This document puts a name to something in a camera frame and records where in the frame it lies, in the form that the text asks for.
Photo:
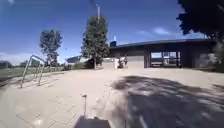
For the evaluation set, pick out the lamp pole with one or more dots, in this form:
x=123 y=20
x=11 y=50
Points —
x=98 y=10

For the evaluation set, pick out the small leafy tree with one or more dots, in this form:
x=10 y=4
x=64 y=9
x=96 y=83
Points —
x=50 y=41

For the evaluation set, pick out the dark overhanging tree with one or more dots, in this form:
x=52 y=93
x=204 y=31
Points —
x=203 y=15

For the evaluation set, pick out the grass field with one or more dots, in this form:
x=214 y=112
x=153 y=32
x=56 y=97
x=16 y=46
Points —
x=13 y=72

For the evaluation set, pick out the pale paved plaza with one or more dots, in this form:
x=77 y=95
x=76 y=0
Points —
x=83 y=83

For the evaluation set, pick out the small distant house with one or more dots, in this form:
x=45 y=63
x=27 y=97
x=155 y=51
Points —
x=74 y=59

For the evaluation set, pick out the robot's own part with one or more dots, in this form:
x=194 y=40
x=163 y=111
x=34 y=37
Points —
x=84 y=106

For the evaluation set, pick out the low building with dark roof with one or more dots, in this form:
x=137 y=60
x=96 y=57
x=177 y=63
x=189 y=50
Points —
x=160 y=45

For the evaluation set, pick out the metal hoop railing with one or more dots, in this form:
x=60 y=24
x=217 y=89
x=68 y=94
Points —
x=32 y=58

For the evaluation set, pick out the tall dense tree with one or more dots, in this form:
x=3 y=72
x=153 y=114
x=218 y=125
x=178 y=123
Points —
x=95 y=38

